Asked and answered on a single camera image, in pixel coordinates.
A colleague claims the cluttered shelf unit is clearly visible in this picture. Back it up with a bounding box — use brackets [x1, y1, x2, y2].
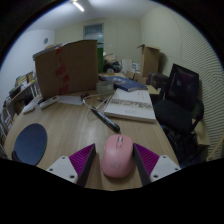
[0, 70, 39, 158]

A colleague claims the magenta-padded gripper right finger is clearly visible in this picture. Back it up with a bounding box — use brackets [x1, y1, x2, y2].
[132, 142, 182, 187]

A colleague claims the tall open cardboard box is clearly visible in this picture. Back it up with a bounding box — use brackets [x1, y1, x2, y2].
[137, 43, 161, 78]

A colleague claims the ceiling tube light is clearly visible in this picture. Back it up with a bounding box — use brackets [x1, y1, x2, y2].
[71, 0, 86, 13]

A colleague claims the white cable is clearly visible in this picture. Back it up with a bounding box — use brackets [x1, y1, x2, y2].
[82, 92, 114, 114]

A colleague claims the black marker pen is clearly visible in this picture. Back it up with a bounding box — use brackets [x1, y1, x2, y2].
[90, 106, 121, 133]

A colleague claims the frosted window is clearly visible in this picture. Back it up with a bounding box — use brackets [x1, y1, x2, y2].
[83, 23, 105, 44]

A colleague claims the large white book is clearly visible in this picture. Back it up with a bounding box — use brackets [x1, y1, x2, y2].
[103, 88, 157, 123]

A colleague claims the large brown cardboard box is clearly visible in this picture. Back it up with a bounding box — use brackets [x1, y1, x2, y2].
[33, 39, 99, 99]

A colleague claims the round dark blue mouse pad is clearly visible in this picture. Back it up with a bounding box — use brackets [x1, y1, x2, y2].
[11, 123, 48, 167]

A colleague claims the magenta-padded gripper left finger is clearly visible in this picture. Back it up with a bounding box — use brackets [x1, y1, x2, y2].
[45, 143, 98, 188]

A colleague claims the flat white remote control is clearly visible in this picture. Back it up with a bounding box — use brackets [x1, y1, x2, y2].
[22, 103, 43, 115]

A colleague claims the white paper sheet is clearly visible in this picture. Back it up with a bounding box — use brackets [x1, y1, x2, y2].
[59, 95, 84, 106]

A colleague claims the pink computer mouse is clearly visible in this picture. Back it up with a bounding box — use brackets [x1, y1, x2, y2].
[100, 134, 135, 179]

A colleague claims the blue book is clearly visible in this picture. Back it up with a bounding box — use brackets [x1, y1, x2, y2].
[98, 75, 148, 93]

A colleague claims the black office chair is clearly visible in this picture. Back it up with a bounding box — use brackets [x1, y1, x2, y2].
[153, 63, 205, 164]

